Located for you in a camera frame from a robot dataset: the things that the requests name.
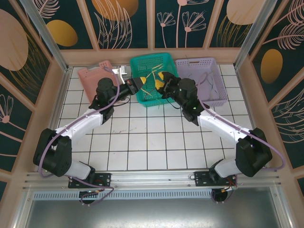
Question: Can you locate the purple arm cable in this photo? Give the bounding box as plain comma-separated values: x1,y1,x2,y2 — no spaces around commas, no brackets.
198,72,285,171
39,66,121,207

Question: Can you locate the thin black right camera cable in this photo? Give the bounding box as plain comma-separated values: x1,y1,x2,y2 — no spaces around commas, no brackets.
166,96,182,110

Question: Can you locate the aluminium side rail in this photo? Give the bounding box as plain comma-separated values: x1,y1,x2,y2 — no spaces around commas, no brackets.
35,67,73,171

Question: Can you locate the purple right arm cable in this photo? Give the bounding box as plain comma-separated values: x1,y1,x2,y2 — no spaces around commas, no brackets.
198,72,285,171

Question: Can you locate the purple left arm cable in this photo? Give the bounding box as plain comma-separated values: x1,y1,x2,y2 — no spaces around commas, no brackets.
39,66,121,207

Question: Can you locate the steel sheet panel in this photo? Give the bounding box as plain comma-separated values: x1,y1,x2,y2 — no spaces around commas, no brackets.
22,187,289,228

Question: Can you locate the thin black camera cable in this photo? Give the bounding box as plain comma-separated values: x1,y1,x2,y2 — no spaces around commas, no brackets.
166,96,182,110
113,96,131,105

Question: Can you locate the slotted metal strip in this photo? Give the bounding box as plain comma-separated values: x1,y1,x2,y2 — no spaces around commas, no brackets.
33,191,216,200

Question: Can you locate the teal plastic basket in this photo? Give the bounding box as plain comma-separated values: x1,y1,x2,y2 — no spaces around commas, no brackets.
129,52,180,108

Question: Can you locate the thin yellow wire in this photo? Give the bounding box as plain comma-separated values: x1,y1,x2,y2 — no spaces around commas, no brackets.
140,63,167,110

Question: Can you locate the lilac plastic basket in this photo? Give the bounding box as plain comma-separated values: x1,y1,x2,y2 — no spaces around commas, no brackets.
175,57,228,107

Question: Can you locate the black circuit board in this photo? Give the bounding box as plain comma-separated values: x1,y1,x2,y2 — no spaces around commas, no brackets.
78,190,100,199

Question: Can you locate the aluminium corner post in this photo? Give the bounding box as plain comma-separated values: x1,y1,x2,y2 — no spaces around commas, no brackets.
20,0,73,72
234,0,278,69

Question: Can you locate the aluminium front rail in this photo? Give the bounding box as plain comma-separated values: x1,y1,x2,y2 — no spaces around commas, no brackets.
22,170,282,192

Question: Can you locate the pink plastic basket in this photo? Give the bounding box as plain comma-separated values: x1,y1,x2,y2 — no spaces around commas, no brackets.
77,60,119,104

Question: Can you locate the thin black left camera cable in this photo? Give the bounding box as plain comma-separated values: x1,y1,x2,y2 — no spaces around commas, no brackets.
113,96,131,105

